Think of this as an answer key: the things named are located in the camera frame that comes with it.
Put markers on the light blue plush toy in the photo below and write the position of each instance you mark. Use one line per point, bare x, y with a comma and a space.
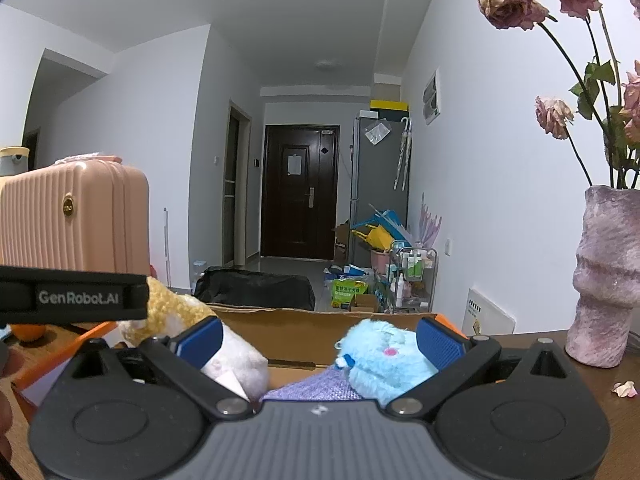
380, 355

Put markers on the black duffel bag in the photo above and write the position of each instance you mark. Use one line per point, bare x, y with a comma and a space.
255, 287

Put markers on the white leaning board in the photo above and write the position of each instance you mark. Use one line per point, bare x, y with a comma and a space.
490, 312

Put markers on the purple knitted cloth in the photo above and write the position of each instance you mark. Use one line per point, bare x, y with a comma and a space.
320, 387

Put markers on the green printed bag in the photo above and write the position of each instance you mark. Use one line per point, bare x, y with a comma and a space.
349, 295

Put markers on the yellow and white plush toy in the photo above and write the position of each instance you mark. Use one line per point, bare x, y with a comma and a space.
170, 310

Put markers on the bunch of dried pink roses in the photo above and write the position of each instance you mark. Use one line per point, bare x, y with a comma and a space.
515, 0

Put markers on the yellow and black box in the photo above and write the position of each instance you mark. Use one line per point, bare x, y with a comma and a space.
389, 108

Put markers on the white mop pole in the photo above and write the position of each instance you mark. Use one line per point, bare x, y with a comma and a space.
166, 245

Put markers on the round ceiling lamp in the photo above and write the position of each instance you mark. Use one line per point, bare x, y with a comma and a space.
325, 64

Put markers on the person's left hand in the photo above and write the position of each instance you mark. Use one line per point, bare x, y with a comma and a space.
9, 362

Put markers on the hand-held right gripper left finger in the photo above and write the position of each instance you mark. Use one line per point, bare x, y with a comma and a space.
200, 342

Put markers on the purple wall decoration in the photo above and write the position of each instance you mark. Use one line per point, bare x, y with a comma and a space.
429, 222

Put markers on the orange fruit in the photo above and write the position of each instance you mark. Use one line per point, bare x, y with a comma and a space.
27, 333

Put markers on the dark wooden entrance door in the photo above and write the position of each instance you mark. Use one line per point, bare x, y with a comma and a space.
300, 195

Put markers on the pink lacy cloth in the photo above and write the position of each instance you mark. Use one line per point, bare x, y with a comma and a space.
87, 158

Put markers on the open cardboard box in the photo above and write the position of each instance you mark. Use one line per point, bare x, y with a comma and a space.
341, 240

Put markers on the cream lidded jug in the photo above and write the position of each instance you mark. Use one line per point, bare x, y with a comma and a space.
12, 160

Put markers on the pink textured vase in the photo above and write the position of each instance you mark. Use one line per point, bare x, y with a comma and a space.
607, 285

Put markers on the pink bucket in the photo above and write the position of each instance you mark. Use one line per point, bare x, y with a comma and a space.
380, 260

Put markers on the white folded umbrella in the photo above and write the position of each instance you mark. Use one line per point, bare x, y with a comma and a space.
402, 155

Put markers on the interior door frame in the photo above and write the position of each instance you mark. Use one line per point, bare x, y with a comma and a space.
235, 185

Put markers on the grey refrigerator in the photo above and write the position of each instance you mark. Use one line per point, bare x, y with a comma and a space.
375, 185

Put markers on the clear plastic bag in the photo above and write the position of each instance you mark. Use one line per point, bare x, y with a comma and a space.
376, 131

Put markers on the clear water bottle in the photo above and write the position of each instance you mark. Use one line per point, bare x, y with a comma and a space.
199, 272

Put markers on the orange-edged cardboard box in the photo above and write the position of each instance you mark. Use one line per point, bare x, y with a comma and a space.
300, 335

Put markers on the pink ribbed suitcase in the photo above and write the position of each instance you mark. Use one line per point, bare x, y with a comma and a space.
75, 220

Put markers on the small brown cardboard box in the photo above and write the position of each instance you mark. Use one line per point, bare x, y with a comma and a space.
364, 304

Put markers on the fallen pink petal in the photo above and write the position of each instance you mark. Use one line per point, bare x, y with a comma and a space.
625, 389

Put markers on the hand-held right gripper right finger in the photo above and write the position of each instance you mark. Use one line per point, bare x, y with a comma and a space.
440, 342

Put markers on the blue flat package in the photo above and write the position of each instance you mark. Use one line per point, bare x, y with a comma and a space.
387, 220

